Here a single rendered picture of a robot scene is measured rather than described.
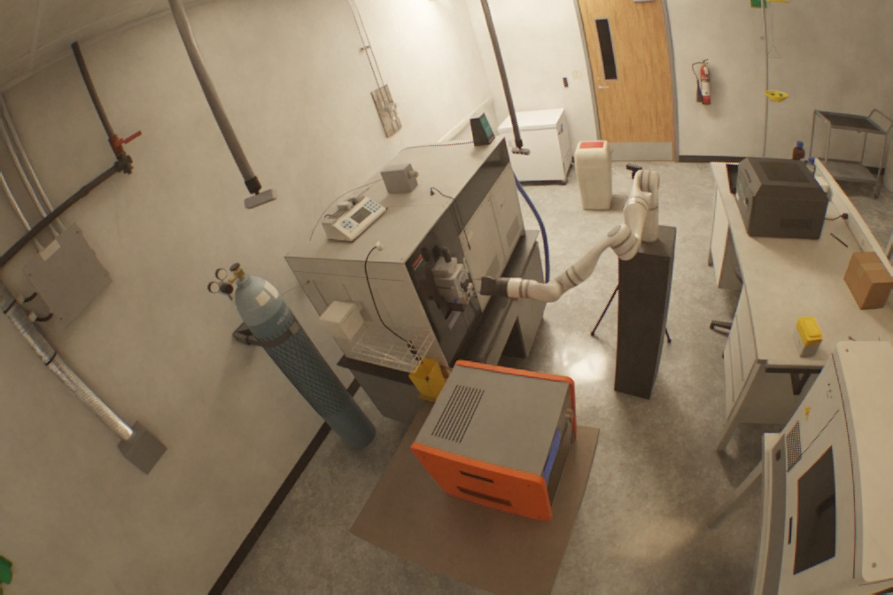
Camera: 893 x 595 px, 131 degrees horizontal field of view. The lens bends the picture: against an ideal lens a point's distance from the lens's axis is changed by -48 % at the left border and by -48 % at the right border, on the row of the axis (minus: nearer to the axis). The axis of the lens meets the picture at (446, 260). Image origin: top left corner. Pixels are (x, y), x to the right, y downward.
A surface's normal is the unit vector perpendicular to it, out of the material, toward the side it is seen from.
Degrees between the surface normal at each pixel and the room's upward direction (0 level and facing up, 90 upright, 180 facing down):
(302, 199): 90
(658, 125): 90
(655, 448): 0
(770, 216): 90
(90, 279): 90
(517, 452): 0
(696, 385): 0
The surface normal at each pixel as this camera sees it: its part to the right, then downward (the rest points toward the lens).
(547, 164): -0.41, 0.61
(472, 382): -0.27, -0.79
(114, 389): 0.87, 0.04
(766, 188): -0.49, 0.09
